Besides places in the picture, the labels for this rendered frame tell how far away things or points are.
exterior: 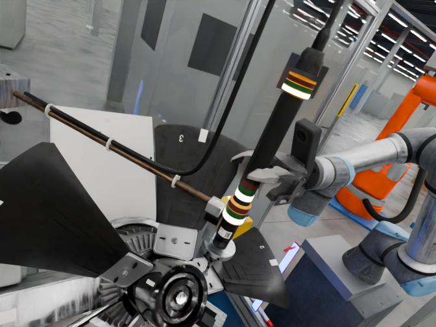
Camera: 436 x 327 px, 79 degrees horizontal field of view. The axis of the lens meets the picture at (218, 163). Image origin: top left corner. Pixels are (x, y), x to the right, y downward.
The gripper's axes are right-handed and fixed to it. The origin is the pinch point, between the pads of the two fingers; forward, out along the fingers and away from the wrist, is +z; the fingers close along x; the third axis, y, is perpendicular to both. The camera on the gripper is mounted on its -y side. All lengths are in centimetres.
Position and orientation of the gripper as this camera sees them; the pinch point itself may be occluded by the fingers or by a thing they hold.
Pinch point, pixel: (246, 164)
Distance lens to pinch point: 44.7
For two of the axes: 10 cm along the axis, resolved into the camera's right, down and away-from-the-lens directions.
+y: -3.5, 8.3, 4.3
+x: -5.2, -5.6, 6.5
